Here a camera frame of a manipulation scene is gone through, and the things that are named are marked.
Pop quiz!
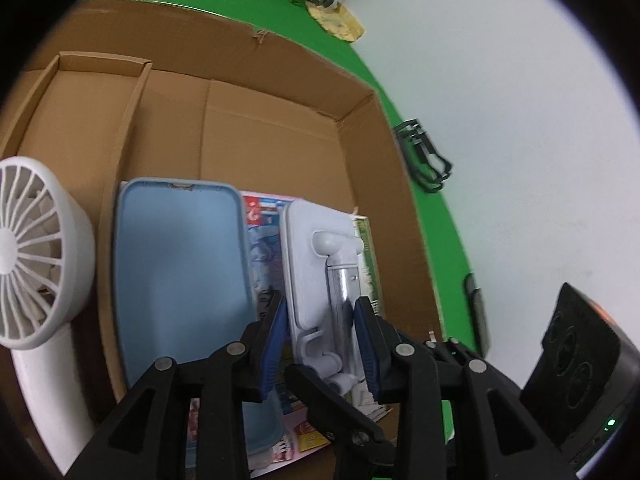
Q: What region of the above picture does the small cardboard tray insert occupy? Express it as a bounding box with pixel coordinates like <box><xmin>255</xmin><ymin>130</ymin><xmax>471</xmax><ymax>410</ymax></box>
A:
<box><xmin>0</xmin><ymin>51</ymin><xmax>155</xmax><ymax>431</ymax></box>

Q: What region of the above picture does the large cardboard box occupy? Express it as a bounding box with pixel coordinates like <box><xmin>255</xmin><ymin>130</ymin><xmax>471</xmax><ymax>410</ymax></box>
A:
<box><xmin>0</xmin><ymin>0</ymin><xmax>446</xmax><ymax>480</ymax></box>

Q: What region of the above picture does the colourful cartoon game box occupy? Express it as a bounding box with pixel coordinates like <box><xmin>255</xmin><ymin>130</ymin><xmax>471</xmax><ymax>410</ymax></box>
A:
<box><xmin>187</xmin><ymin>191</ymin><xmax>393</xmax><ymax>477</ymax></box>

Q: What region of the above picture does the black remote control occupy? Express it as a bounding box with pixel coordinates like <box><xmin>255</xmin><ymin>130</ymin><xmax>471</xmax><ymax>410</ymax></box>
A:
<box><xmin>464</xmin><ymin>274</ymin><xmax>492</xmax><ymax>356</ymax></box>

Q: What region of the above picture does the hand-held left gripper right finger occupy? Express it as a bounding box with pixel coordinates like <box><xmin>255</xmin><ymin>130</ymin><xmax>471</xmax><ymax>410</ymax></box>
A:
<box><xmin>352</xmin><ymin>296</ymin><xmax>576</xmax><ymax>480</ymax></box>

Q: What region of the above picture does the white folding phone stand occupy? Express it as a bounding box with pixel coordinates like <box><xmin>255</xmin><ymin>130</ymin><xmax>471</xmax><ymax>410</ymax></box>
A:
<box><xmin>279</xmin><ymin>200</ymin><xmax>381</xmax><ymax>402</ymax></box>

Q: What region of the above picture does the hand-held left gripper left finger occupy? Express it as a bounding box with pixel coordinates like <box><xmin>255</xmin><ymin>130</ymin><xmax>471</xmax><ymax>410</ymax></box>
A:
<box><xmin>65</xmin><ymin>290</ymin><xmax>288</xmax><ymax>480</ymax></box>

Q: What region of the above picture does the light blue phone case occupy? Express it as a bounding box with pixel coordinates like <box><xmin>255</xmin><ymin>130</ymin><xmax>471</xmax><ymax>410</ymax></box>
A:
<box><xmin>111</xmin><ymin>176</ymin><xmax>286</xmax><ymax>453</ymax></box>

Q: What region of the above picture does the white handheld fan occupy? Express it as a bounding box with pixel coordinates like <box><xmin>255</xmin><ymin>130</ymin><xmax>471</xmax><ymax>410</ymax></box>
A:
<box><xmin>0</xmin><ymin>156</ymin><xmax>97</xmax><ymax>480</ymax></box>

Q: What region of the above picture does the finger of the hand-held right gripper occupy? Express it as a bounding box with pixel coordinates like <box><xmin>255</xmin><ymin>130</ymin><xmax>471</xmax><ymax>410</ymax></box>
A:
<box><xmin>425</xmin><ymin>337</ymin><xmax>478</xmax><ymax>366</ymax></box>
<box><xmin>285</xmin><ymin>364</ymin><xmax>399</xmax><ymax>480</ymax></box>

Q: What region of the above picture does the black bottle cage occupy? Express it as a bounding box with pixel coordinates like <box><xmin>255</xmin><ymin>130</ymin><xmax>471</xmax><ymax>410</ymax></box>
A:
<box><xmin>392</xmin><ymin>119</ymin><xmax>453</xmax><ymax>194</ymax></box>

